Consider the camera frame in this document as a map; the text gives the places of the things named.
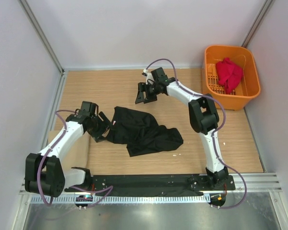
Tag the aluminium corner post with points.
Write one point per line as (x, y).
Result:
(264, 10)
(40, 33)

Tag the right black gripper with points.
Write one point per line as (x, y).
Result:
(142, 87)

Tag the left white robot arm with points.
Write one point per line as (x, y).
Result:
(44, 174)

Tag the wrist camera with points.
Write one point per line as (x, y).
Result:
(159, 75)
(89, 109)

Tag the left aluminium corner post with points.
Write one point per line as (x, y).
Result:
(40, 33)

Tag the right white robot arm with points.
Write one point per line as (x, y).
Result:
(203, 117)

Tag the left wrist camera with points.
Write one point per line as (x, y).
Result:
(89, 109)

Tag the brown cardboard sheet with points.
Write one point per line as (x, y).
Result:
(72, 151)

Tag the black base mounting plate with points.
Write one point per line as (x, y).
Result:
(152, 185)

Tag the aluminium front frame rail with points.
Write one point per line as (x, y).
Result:
(256, 182)

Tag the right aluminium corner post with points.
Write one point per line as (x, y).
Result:
(264, 10)

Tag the black t shirt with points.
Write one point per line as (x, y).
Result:
(141, 133)

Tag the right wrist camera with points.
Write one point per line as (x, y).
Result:
(159, 75)

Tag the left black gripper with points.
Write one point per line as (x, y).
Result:
(98, 135)

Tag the red t shirt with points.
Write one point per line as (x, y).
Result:
(229, 74)

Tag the white slotted cable duct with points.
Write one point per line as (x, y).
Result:
(78, 199)

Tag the orange plastic basket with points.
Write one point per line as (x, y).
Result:
(247, 89)

